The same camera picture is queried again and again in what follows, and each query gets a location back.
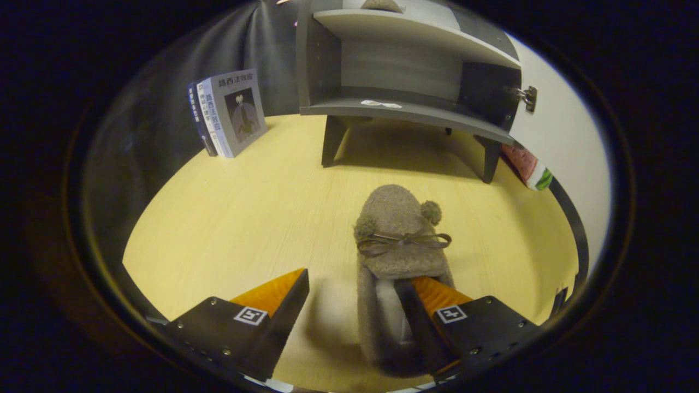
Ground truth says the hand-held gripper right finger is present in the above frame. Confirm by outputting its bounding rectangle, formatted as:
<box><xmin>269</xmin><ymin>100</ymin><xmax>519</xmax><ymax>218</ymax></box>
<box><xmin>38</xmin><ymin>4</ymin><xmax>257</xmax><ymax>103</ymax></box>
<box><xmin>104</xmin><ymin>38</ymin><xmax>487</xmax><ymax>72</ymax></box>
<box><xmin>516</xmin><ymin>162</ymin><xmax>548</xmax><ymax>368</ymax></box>
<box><xmin>395</xmin><ymin>276</ymin><xmax>542</xmax><ymax>380</ymax></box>

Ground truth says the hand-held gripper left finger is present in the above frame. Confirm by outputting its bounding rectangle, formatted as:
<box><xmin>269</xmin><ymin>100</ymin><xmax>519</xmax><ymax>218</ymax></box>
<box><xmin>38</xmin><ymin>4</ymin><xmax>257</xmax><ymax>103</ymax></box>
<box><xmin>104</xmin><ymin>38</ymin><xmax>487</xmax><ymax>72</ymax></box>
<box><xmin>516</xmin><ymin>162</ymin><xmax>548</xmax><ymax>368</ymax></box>
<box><xmin>163</xmin><ymin>269</ymin><xmax>310</xmax><ymax>382</ymax></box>

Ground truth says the grey shoe cabinet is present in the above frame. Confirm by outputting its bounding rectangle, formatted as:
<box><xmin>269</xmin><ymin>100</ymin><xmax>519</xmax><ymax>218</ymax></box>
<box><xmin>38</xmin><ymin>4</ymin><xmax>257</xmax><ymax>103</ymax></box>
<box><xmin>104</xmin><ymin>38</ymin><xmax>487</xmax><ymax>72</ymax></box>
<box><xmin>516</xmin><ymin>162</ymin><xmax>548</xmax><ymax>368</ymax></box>
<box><xmin>295</xmin><ymin>0</ymin><xmax>522</xmax><ymax>184</ymax></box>

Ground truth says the metal door hinge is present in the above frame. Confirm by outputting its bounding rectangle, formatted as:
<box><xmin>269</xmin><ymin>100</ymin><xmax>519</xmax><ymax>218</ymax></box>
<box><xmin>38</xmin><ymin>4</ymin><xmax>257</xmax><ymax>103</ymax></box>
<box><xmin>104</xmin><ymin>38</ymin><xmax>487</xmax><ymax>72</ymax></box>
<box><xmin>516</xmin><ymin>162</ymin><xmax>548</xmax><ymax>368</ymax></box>
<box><xmin>511</xmin><ymin>85</ymin><xmax>538</xmax><ymax>114</ymax></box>

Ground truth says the watermelon pattern pouch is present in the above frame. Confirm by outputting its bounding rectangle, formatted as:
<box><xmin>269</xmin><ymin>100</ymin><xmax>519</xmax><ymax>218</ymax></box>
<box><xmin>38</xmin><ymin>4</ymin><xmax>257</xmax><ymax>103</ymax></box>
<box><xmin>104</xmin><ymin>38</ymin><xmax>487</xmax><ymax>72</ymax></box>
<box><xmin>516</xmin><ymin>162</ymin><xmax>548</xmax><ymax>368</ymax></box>
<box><xmin>501</xmin><ymin>143</ymin><xmax>553</xmax><ymax>192</ymax></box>

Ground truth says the grey book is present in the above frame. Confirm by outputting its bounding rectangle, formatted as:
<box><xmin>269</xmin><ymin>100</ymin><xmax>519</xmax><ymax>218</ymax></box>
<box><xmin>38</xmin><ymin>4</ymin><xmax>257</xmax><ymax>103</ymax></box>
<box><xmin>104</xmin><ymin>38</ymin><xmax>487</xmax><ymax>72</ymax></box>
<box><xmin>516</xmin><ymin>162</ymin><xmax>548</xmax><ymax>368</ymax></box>
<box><xmin>197</xmin><ymin>68</ymin><xmax>268</xmax><ymax>159</ymax></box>

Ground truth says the dark blue book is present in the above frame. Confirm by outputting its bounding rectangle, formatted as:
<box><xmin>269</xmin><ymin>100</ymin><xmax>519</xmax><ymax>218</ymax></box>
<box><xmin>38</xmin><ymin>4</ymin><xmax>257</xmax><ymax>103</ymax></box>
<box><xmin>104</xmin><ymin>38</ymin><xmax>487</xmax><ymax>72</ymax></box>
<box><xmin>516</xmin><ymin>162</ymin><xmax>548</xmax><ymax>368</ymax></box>
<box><xmin>187</xmin><ymin>81</ymin><xmax>219</xmax><ymax>157</ymax></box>

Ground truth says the black backdrop cloth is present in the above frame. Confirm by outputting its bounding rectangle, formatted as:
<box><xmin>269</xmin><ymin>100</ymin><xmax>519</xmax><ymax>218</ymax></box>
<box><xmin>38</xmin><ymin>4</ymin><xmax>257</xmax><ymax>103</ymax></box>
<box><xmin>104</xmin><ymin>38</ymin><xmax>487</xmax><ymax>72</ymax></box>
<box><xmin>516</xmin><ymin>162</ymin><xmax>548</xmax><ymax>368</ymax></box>
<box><xmin>82</xmin><ymin>0</ymin><xmax>306</xmax><ymax>263</ymax></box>

